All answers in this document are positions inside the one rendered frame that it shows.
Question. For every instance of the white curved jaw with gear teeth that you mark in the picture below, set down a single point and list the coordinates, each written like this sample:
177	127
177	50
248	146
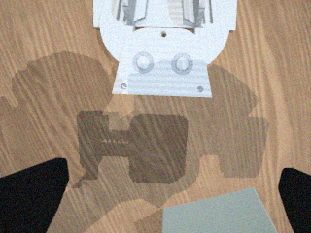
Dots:
114	30

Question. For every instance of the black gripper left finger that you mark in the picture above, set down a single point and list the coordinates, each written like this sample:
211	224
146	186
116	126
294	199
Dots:
30	198

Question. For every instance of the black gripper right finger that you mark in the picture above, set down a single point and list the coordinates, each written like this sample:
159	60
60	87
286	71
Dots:
295	190

